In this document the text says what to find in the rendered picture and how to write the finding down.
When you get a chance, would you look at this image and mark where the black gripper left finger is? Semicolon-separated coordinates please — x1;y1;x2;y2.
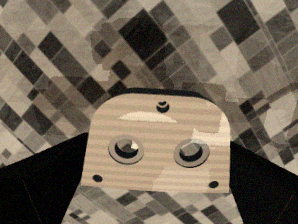
0;133;89;224

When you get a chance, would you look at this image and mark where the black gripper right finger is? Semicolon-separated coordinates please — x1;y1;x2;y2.
229;140;298;224

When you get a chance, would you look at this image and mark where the tan plate with two round holes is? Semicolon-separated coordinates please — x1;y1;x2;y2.
81;87;230;193

